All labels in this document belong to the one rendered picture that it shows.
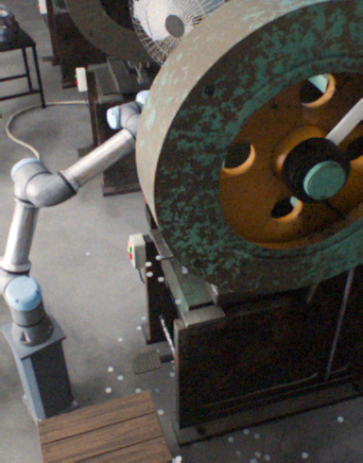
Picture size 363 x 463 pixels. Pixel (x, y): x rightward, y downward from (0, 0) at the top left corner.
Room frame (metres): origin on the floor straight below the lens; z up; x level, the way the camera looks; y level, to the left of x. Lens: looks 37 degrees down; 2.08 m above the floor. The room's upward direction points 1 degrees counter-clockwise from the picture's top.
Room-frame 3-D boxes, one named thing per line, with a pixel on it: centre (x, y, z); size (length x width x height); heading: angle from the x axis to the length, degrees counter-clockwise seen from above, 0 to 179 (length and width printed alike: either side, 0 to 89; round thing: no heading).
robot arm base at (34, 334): (1.43, 0.56, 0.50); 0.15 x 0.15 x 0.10
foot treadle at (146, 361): (1.58, -0.07, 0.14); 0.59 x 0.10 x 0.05; 106
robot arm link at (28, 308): (1.44, 0.57, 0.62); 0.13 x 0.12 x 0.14; 34
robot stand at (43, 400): (1.43, 0.56, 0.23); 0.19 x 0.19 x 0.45; 35
